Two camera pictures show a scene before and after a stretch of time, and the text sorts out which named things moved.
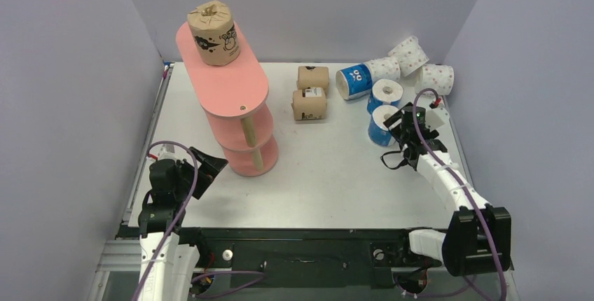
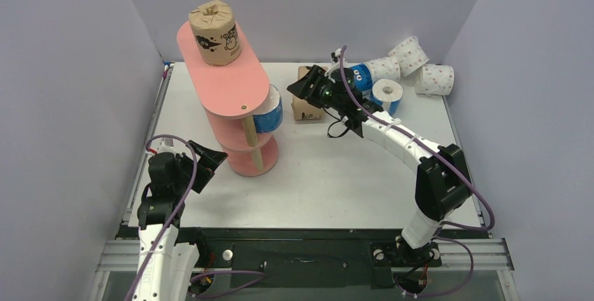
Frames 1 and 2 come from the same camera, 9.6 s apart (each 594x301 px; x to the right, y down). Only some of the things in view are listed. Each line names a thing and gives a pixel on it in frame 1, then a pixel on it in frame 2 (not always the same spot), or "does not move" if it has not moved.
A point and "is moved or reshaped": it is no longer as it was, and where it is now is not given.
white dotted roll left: (384, 68) does not move
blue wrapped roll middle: (384, 92) does not move
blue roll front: (379, 134) is moved or reshaped
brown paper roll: (214, 33) does not move
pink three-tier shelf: (235, 98) does not move
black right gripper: (408, 125) → (313, 88)
